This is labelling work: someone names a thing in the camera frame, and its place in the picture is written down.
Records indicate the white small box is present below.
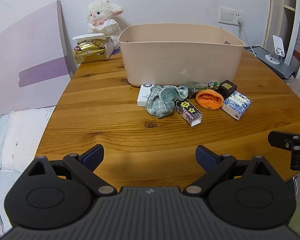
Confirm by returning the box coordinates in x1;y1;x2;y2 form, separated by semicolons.
137;85;154;107

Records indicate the gold tissue pack box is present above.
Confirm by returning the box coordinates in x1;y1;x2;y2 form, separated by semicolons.
72;33;114;64

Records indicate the beige plastic storage bin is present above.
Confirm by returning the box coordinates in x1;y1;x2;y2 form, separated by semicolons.
119;23;245;87

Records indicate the small black gold box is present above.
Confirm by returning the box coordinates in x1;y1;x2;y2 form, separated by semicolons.
216;80;237;100

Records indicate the white phone stand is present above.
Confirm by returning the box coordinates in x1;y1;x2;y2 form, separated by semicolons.
265;35;285;65

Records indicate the orange rubber object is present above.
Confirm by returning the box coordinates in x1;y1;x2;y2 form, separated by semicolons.
196;89;224;111

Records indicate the green plaid cloth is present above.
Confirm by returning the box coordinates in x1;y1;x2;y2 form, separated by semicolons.
146;85;189;119

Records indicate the white plush lamb toy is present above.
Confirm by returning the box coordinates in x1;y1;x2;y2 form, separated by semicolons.
87;0;123;50

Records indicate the white pillow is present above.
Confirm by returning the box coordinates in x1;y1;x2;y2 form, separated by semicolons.
1;107;55;172

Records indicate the white power cable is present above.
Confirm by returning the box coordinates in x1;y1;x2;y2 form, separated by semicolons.
237;17;258;58

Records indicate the black star-printed box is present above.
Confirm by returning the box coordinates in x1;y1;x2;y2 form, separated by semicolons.
175;99;202;127

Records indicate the grey laptop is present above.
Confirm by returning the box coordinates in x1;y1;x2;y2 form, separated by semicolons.
245;46;295;79

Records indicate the green dried herb bag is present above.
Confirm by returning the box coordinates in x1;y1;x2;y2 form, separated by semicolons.
181;81;219;99

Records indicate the blue white patterned box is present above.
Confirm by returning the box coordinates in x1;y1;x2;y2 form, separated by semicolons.
222;91;252;120

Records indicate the white wall switch socket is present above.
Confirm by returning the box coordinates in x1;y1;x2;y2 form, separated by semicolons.
218;7;245;26

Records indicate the pink purple headboard panel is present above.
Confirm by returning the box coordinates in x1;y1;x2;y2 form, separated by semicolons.
0;0;72;115

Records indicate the white shelf frame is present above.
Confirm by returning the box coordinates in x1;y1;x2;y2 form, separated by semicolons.
280;0;300;81

